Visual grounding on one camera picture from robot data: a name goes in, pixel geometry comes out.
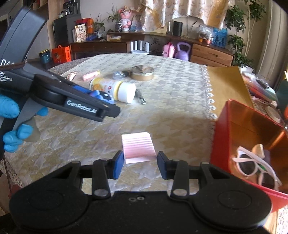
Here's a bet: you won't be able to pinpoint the pink purple small box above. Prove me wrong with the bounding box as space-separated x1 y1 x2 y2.
121 132 156 164

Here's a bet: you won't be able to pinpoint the blue gloved left hand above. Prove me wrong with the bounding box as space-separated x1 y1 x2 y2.
1 91 40 158

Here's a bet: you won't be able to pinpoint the pink tube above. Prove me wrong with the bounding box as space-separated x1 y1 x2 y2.
82 71 100 80

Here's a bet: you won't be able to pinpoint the wooden tv cabinet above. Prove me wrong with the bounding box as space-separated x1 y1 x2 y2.
69 32 234 67

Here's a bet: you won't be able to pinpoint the orange gift bag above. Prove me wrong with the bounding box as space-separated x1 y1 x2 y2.
52 45 72 64

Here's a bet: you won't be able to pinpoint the red white candy packet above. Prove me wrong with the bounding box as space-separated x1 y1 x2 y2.
66 72 77 81

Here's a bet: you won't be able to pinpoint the yellow table runner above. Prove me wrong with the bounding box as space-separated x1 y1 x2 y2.
207 66 254 116

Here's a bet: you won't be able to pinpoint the round beige coaster lid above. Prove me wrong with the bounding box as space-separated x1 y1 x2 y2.
265 106 281 123

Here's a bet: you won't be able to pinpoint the black cylinder speaker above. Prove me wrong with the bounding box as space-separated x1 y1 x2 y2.
172 21 183 37

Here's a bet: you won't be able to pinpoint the tall green potted plant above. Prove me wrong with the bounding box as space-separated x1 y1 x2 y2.
224 0 266 69

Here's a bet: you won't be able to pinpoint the white wifi router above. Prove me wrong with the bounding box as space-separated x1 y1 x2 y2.
130 40 150 55

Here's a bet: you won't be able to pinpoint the round silver lid tin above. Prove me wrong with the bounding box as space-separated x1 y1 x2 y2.
130 65 155 81

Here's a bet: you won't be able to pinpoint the grey black oval packet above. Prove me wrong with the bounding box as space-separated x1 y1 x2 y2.
112 71 129 80

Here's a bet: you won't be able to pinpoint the cereal box on cabinet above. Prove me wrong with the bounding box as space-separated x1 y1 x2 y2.
75 24 87 42

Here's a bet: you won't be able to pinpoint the teal round bin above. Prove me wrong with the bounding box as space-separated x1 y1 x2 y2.
39 49 51 64

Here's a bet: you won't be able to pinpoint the yellow white supplement bottle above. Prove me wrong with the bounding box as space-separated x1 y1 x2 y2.
89 78 136 104

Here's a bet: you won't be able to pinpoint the stack of colourful books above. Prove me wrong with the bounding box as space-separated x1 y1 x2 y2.
241 71 278 102

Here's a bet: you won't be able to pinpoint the pink plush doll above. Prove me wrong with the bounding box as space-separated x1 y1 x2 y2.
118 6 132 32

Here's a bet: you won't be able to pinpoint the silver nail clipper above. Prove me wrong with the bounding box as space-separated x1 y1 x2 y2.
135 89 147 105

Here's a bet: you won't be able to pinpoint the floral draped cloth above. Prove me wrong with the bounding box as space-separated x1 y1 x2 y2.
136 0 230 32

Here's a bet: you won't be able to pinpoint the purple kettlebell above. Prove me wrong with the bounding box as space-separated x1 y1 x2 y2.
175 42 191 61

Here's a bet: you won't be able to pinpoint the cream quilted table mat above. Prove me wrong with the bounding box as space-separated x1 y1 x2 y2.
1 54 214 187

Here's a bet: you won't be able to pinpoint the white frame sunglasses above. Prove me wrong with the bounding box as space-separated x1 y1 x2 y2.
232 144 282 191

